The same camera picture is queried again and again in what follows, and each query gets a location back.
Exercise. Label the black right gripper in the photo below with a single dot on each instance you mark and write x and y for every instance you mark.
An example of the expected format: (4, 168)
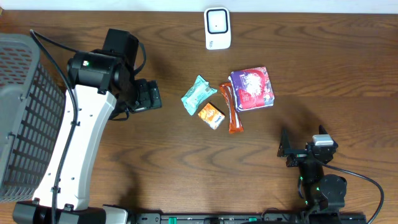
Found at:
(297, 156)

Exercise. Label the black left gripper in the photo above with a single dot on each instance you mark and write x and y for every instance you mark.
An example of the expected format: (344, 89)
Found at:
(149, 96)

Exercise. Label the teal wet wipes pack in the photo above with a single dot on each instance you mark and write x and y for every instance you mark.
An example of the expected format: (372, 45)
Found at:
(197, 94)

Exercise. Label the red orange snack bar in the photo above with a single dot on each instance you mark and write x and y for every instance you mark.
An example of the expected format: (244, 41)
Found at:
(235, 125)

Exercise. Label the purple red tissue pack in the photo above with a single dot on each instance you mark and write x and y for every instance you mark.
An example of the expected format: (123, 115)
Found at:
(252, 89)

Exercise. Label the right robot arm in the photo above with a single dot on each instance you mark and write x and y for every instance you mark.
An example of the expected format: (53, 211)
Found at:
(324, 194)

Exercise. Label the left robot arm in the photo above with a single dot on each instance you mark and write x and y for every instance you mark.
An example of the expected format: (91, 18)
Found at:
(102, 86)

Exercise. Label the white barcode scanner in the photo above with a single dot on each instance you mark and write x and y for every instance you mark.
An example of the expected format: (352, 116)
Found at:
(217, 28)

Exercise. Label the grey plastic mesh basket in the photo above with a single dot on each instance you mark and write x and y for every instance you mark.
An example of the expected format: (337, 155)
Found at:
(31, 114)

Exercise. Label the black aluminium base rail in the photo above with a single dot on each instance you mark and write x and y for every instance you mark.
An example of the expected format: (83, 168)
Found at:
(269, 217)

